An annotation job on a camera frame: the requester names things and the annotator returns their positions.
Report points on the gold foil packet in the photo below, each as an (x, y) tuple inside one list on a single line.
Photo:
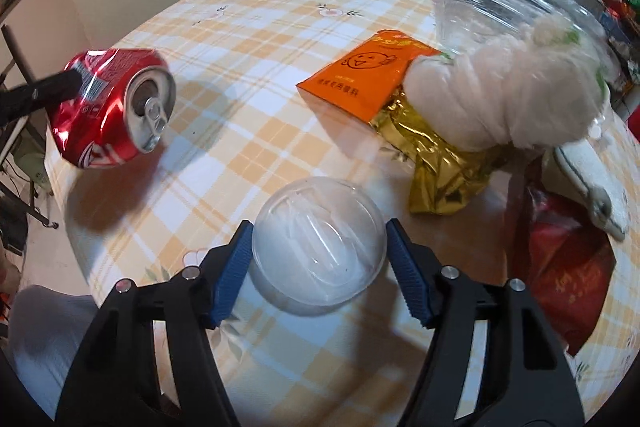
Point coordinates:
[(440, 177)]

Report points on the red plastic bag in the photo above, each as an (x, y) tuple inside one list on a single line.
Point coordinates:
[(565, 277)]

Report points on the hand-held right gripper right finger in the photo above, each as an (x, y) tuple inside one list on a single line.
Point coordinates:
[(410, 279)]

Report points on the orange seasoning packet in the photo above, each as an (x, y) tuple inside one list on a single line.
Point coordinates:
[(360, 77)]

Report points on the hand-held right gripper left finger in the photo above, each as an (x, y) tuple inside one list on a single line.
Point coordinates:
[(231, 274)]

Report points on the person's white shorts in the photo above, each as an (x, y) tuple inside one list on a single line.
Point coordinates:
[(45, 342)]

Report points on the white tissue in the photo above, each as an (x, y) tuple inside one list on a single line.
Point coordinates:
[(490, 97)]

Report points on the clear plastic dome lid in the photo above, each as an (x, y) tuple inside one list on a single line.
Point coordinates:
[(315, 247)]

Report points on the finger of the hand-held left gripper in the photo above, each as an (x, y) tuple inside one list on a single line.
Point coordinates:
[(35, 97)]

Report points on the black metal stand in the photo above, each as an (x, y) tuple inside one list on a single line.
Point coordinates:
[(17, 2)]

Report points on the yellow checked floral tablecloth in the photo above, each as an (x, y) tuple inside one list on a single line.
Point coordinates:
[(260, 67)]

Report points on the crushed red soda can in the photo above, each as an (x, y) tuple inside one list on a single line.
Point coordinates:
[(100, 107)]

